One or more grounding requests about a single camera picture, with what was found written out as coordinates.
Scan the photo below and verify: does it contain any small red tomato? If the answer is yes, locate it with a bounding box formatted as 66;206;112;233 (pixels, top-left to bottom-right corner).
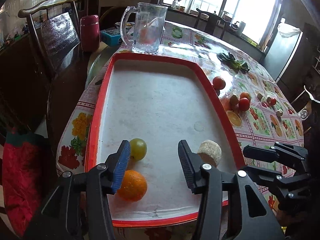
269;98;277;106

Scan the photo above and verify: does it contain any large orange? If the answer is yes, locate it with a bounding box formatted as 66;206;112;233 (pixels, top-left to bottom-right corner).
117;170;148;202

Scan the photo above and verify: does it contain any large beige cylinder block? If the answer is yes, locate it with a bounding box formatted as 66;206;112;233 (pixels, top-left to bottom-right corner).
197;140;222;167

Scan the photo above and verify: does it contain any green round fruit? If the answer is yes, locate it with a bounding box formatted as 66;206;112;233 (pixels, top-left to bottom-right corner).
130;138;147;161

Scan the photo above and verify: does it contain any wooden chair at right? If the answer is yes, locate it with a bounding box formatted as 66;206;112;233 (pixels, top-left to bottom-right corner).
291;85;319;134

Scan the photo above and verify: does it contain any floral fruit-print tablecloth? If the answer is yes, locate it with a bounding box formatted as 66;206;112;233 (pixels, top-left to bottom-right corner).
56;22;304;173

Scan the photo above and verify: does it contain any red cloth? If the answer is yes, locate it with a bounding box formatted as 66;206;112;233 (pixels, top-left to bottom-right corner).
2;132;43;238

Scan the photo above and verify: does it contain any green leafy vegetable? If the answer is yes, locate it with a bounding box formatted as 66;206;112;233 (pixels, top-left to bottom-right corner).
217;53;250;73

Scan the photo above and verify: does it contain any silver refrigerator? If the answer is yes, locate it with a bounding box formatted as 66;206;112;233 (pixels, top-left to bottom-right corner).
262;22;313;85

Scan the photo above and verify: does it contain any red-rimmed white tray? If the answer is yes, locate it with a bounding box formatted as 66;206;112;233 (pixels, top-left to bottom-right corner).
85;53;245;228

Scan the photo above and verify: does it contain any dark wooden chair far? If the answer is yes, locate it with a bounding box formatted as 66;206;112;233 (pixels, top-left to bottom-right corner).
194;8;230;40

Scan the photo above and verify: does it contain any magenta thermos bottle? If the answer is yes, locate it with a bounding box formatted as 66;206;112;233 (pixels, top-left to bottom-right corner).
80;15;100;52

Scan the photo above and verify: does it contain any teal box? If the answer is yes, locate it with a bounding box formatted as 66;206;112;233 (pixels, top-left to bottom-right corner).
100;27;123;47

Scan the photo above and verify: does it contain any wooden chair with dark back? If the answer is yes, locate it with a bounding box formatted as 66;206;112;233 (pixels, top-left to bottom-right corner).
17;0;87;146

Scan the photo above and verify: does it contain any clear glass beer mug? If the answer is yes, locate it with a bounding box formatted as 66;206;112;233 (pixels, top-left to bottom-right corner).
120;2;168;54

